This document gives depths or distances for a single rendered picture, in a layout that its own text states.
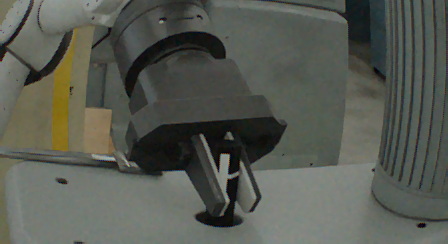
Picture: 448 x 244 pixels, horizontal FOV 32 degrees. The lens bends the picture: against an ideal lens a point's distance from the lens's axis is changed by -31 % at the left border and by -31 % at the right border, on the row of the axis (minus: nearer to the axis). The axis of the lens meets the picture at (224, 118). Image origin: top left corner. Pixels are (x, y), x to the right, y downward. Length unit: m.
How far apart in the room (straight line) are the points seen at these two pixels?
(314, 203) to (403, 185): 0.10
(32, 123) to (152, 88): 1.78
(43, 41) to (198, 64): 0.34
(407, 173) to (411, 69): 0.10
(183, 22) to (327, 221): 0.20
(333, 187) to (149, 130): 0.19
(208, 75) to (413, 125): 0.19
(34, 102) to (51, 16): 1.50
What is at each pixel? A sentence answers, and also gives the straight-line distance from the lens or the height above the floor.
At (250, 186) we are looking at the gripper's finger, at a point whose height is 1.93.
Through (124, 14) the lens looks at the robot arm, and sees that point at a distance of 0.88.
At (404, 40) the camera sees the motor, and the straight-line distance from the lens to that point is 0.81.
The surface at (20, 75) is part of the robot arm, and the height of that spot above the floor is 1.90.
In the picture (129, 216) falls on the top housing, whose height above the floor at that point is 1.89.
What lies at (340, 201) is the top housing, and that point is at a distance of 0.86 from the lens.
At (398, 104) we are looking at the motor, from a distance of 0.83.
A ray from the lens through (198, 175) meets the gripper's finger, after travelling 0.80.
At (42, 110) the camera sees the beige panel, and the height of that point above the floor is 1.44.
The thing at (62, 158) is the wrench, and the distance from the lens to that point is 0.89.
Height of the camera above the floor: 2.20
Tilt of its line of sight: 17 degrees down
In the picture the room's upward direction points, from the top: 5 degrees clockwise
